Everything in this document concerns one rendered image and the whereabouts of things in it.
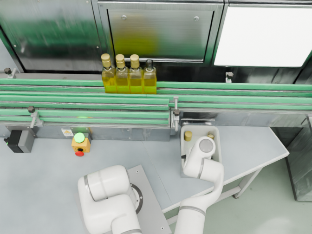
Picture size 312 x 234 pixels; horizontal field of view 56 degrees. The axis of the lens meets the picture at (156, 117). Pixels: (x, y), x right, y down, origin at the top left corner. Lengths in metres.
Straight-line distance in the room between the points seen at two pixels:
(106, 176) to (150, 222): 0.35
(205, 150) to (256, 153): 0.47
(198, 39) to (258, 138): 0.57
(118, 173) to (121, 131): 0.39
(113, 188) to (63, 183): 0.44
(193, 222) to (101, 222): 0.27
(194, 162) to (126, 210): 0.28
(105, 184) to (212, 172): 0.36
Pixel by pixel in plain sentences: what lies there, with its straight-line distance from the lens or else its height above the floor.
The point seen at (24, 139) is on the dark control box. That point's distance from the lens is 1.44.
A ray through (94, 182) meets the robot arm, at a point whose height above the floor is 1.09.
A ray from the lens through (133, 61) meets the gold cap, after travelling 1.16.
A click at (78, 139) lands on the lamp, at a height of 0.85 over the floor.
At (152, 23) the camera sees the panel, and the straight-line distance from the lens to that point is 1.22.
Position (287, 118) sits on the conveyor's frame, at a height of 0.84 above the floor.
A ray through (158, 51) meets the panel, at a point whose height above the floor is 1.07.
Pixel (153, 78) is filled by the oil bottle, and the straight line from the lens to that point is 1.21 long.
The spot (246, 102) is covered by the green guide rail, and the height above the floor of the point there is 0.93.
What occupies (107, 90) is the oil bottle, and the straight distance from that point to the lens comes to 1.30.
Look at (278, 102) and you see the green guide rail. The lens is 1.41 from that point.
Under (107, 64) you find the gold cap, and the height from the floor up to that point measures 1.13.
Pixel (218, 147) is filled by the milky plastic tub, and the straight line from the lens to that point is 1.32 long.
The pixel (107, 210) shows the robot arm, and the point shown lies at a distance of 0.94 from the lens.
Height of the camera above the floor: 2.00
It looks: 58 degrees down
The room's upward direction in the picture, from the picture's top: straight up
